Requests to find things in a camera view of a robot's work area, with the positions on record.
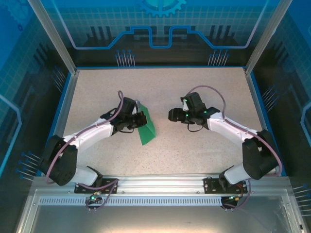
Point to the green paper sheet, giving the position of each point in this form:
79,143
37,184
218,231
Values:
147,134

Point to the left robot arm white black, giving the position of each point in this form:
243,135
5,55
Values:
94,136

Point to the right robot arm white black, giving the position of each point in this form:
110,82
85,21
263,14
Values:
226,128

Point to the blue side strip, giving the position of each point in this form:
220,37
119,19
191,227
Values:
57,121

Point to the metal tray panel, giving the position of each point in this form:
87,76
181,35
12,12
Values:
155,221

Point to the aluminium side rail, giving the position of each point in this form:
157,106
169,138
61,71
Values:
69,97

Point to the aluminium mounting rail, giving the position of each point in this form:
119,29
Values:
160,184

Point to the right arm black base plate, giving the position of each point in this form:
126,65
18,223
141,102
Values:
210,185

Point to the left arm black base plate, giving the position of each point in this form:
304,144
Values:
81,188

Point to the aluminium frame post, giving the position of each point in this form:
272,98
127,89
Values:
56,41
264,41

